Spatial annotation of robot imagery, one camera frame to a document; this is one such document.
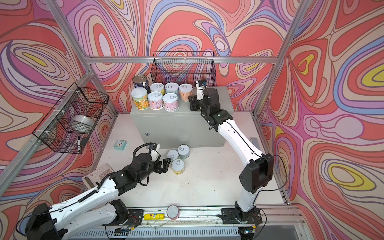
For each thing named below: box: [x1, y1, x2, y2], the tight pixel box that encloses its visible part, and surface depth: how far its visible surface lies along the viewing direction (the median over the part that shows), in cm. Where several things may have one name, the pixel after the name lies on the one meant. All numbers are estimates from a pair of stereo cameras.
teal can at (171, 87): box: [164, 82, 179, 96], surface depth 78 cm
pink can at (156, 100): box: [147, 91, 164, 111], surface depth 73 cm
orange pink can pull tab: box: [178, 83, 194, 102], surface depth 78 cm
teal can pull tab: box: [177, 144, 190, 160], surface depth 94 cm
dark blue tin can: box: [132, 74, 152, 95], surface depth 75 cm
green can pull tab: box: [166, 149, 179, 161], surface depth 93 cm
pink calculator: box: [82, 163, 115, 190], surface depth 86 cm
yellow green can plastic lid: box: [131, 87, 150, 110], surface depth 72 cm
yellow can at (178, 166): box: [171, 158, 185, 176], surface depth 88 cm
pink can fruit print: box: [162, 92, 179, 112], surface depth 73 cm
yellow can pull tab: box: [150, 82, 166, 96], surface depth 78 cm
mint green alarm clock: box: [113, 139, 127, 151], surface depth 101 cm
